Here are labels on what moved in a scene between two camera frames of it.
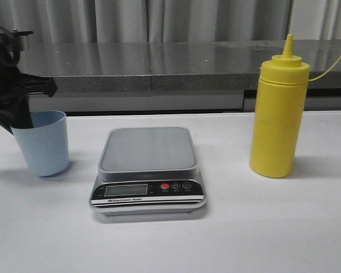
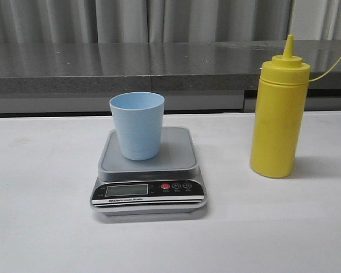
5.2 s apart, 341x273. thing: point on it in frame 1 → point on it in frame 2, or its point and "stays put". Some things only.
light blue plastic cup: (45, 147) → (138, 116)
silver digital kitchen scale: (148, 171) stays put
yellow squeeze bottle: (280, 104) stays put
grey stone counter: (181, 77) stays put
